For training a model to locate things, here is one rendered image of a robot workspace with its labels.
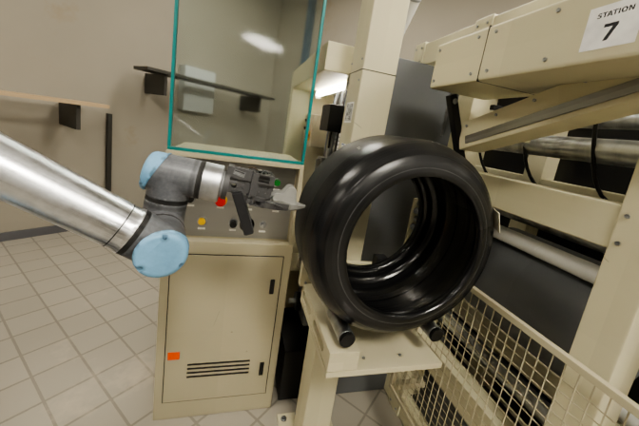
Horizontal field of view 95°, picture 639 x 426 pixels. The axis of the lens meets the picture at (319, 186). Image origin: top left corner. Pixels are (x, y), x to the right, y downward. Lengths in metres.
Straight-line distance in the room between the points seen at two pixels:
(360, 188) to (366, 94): 0.48
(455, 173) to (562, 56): 0.32
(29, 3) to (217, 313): 3.17
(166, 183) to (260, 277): 0.82
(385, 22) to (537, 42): 0.47
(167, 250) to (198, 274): 0.81
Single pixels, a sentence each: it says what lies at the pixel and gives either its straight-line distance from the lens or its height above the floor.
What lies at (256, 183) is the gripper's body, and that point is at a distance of 0.71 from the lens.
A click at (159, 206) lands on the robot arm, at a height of 1.22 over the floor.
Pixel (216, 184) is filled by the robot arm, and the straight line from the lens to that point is 0.70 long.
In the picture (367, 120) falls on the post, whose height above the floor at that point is 1.49.
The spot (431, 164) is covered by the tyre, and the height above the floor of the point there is 1.39.
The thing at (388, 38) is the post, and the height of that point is 1.77.
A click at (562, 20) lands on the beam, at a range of 0.89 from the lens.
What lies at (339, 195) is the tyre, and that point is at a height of 1.29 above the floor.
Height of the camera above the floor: 1.43
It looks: 11 degrees down
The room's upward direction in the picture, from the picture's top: 9 degrees clockwise
